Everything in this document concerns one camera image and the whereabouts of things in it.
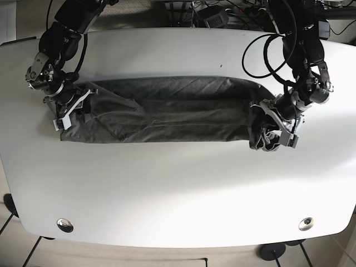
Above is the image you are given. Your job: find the black robot arm image left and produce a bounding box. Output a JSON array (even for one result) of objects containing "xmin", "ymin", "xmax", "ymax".
[{"xmin": 26, "ymin": 1, "xmax": 117, "ymax": 130}]

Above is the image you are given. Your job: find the silver table grommet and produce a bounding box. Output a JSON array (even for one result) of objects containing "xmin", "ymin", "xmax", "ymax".
[
  {"xmin": 57, "ymin": 218, "xmax": 74, "ymax": 233},
  {"xmin": 298, "ymin": 217, "xmax": 314, "ymax": 231}
]

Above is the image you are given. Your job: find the right silver table grommet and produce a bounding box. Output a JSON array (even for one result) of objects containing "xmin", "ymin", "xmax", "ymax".
[{"xmin": 298, "ymin": 217, "xmax": 314, "ymax": 231}]

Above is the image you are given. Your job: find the round black stand base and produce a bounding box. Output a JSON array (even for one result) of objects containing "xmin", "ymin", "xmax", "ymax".
[{"xmin": 256, "ymin": 243, "xmax": 286, "ymax": 261}]

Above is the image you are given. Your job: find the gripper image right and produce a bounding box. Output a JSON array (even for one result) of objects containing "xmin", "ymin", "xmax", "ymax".
[{"xmin": 250, "ymin": 94, "xmax": 305, "ymax": 139}]

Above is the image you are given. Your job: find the black power box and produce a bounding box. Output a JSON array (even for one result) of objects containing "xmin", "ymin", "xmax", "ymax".
[{"xmin": 196, "ymin": 6, "xmax": 229, "ymax": 28}]

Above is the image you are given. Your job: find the dark grey T-shirt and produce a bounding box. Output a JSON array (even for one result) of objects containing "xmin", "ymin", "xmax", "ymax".
[{"xmin": 60, "ymin": 76, "xmax": 279, "ymax": 151}]

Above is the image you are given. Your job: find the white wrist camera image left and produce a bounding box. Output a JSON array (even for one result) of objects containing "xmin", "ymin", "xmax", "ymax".
[{"xmin": 53, "ymin": 116, "xmax": 72, "ymax": 131}]

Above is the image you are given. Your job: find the left silver table grommet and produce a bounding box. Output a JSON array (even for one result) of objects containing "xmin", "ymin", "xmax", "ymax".
[{"xmin": 57, "ymin": 218, "xmax": 74, "ymax": 233}]

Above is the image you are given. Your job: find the black cable loop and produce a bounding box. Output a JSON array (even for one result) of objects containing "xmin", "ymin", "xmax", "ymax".
[{"xmin": 241, "ymin": 0, "xmax": 298, "ymax": 80}]

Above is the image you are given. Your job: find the grey wrist camera image right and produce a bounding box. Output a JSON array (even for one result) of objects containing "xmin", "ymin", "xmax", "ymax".
[{"xmin": 279, "ymin": 132, "xmax": 299, "ymax": 148}]

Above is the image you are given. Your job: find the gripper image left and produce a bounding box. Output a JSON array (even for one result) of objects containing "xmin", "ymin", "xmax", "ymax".
[{"xmin": 43, "ymin": 87, "xmax": 98, "ymax": 122}]

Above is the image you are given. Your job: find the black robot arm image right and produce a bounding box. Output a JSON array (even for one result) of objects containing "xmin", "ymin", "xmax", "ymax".
[{"xmin": 249, "ymin": 1, "xmax": 333, "ymax": 146}]

